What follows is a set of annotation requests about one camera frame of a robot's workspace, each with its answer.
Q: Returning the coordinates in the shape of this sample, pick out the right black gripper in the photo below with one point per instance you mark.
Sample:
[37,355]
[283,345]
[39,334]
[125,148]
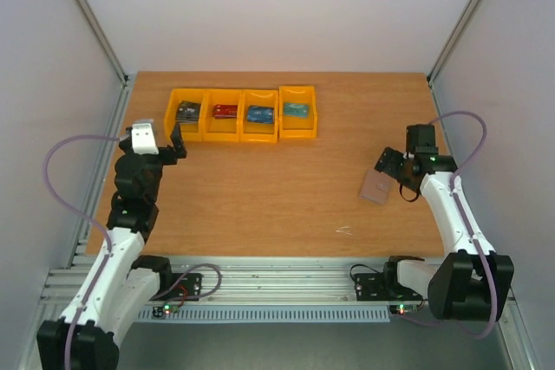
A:
[391,164]

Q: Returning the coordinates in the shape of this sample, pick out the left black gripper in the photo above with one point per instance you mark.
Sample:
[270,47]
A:
[179,145]

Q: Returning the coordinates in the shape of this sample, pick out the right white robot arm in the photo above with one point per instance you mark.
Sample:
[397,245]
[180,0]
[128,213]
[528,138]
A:
[473,280]

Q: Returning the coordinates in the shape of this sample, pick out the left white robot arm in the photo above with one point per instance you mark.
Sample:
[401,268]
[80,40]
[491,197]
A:
[89,331]

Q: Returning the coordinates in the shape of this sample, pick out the red card stack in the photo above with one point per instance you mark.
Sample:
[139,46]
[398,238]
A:
[224,111]

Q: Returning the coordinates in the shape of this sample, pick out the blue card stack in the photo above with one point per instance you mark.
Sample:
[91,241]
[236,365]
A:
[260,114]

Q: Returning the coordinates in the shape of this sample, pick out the teal card stack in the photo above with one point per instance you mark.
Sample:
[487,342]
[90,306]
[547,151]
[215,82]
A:
[296,110]

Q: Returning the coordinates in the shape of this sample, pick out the yellow bin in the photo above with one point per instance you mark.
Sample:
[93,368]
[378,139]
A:
[256,132]
[190,132]
[221,130]
[290,128]

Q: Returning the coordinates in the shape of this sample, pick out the right green circuit board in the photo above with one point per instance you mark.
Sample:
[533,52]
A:
[404,308]

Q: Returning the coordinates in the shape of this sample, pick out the green circuit board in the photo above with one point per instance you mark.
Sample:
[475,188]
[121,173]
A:
[164,311]
[404,308]

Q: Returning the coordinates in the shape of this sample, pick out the left green circuit board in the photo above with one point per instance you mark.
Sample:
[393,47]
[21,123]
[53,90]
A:
[164,311]

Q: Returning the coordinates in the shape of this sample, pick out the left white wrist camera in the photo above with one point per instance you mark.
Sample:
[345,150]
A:
[143,137]

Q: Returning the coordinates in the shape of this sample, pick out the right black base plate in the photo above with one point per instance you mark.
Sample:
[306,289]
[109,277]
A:
[373,285]

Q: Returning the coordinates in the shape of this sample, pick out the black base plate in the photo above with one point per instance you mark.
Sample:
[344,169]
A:
[373,285]
[189,285]

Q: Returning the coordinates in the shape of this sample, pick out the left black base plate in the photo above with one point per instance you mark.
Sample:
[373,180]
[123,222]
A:
[189,285]

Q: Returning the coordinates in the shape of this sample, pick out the grey slotted cable duct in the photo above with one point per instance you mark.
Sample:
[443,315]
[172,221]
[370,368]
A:
[266,314]

